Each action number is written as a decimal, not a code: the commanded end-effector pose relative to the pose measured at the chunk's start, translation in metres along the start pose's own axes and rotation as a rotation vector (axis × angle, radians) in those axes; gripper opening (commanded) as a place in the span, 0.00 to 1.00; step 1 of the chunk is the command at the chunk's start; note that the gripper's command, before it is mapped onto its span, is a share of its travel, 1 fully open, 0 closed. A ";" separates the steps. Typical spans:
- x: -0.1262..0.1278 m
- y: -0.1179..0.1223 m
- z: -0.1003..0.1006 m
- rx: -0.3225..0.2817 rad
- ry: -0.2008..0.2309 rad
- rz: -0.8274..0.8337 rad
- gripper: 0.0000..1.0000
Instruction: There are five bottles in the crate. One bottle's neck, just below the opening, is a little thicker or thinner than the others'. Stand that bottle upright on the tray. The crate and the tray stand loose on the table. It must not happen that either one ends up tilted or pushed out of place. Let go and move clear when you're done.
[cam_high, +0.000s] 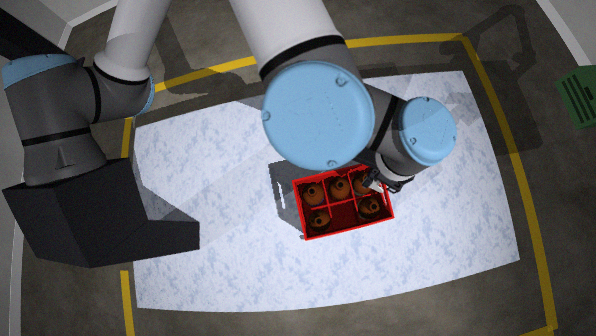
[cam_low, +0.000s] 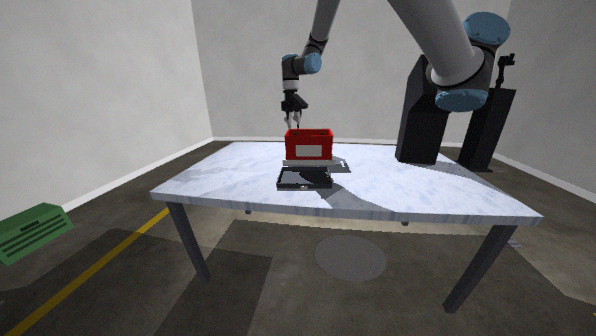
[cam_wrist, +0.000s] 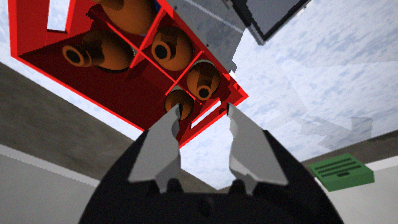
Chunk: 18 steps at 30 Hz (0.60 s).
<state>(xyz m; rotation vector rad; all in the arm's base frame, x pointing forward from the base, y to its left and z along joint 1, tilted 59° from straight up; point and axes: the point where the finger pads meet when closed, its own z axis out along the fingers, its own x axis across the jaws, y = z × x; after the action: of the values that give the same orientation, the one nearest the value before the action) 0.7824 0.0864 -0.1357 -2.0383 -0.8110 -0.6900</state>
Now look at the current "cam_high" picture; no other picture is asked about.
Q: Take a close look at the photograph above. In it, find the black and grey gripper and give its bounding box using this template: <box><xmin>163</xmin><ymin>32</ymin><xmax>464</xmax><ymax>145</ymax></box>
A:
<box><xmin>362</xmin><ymin>168</ymin><xmax>415</xmax><ymax>194</ymax></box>

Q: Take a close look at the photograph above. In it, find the red crate with dividers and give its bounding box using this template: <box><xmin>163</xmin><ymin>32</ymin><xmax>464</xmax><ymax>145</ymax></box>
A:
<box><xmin>295</xmin><ymin>164</ymin><xmax>394</xmax><ymax>240</ymax></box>

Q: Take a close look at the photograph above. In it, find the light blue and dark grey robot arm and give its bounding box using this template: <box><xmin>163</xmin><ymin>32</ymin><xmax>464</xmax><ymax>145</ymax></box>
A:
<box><xmin>1</xmin><ymin>0</ymin><xmax>457</xmax><ymax>186</ymax></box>

